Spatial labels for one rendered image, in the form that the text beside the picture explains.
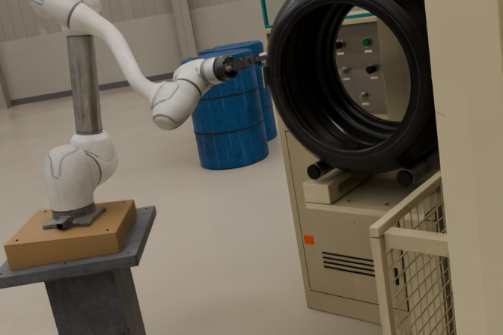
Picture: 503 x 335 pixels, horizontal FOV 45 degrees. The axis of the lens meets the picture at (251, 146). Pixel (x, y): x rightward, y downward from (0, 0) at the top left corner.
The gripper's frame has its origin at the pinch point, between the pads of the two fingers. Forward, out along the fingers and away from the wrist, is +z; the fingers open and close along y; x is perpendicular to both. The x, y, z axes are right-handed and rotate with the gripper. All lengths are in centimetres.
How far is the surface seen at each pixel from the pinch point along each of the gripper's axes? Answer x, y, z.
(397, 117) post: 29.8, 26.4, 22.3
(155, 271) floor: 101, 51, -162
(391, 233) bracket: 34, -59, 62
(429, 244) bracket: 35, -59, 69
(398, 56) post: 10.9, 26.4, 27.6
